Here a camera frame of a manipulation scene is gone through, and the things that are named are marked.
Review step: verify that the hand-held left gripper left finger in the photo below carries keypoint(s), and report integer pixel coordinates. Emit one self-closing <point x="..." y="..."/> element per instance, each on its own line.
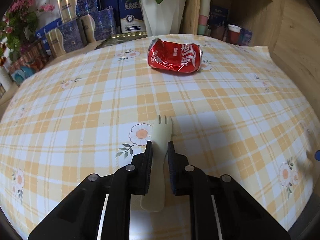
<point x="148" y="170"/>

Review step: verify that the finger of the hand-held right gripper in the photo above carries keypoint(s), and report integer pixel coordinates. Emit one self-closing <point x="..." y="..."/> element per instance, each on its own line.
<point x="317" y="155"/>

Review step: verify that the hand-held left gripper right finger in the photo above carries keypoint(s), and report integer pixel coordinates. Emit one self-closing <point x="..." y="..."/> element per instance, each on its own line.
<point x="171" y="170"/>

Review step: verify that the white plastic spork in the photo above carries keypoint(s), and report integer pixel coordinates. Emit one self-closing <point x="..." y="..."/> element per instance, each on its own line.
<point x="161" y="132"/>

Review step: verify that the shiny red snack packet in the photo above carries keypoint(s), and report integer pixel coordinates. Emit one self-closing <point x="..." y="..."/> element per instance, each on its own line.
<point x="175" y="57"/>

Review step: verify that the yellow checkered floral tablecloth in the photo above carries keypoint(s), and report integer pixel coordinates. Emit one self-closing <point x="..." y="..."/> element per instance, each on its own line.
<point x="100" y="105"/>

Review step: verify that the gold leaf-shaped tray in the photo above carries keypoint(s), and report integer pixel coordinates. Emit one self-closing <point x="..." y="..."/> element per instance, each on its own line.
<point x="117" y="38"/>

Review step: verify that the small purple box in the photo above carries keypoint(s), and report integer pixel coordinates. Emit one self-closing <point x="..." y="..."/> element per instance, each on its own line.
<point x="246" y="37"/>

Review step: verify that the brown cup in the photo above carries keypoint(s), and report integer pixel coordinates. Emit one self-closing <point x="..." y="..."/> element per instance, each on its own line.
<point x="217" y="32"/>

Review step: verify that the red cup with white rim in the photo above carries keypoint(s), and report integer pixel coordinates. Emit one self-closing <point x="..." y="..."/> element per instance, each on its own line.
<point x="233" y="36"/>

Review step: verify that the blue and gold gift box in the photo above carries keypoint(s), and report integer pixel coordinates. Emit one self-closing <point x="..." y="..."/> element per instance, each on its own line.
<point x="102" y="25"/>
<point x="67" y="37"/>
<point x="80" y="2"/>

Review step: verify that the white faceted flower pot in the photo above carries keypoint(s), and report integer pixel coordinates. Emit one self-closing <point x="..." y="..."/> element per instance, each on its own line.
<point x="162" y="17"/>

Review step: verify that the dark blue box white emblem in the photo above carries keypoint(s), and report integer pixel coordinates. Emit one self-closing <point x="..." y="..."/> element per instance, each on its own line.
<point x="131" y="15"/>

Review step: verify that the woven red and gold basket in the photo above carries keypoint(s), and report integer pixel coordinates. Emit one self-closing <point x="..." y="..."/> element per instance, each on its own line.
<point x="30" y="62"/>

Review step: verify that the stack of pastel paper cups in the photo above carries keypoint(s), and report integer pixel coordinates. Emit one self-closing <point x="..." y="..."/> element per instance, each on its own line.
<point x="203" y="12"/>

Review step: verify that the dark blue illustrated gift box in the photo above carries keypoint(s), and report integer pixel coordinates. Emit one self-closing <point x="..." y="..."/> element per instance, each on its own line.
<point x="218" y="15"/>

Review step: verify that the plain dark blue box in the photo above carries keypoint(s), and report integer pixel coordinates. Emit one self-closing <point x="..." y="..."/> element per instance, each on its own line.
<point x="108" y="1"/>

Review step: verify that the blue and white flat box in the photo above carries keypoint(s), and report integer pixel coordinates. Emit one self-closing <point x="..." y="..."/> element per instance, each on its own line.
<point x="43" y="31"/>

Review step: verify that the pink artificial blossom branches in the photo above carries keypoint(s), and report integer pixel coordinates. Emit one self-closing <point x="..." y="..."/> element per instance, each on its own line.
<point x="17" y="17"/>

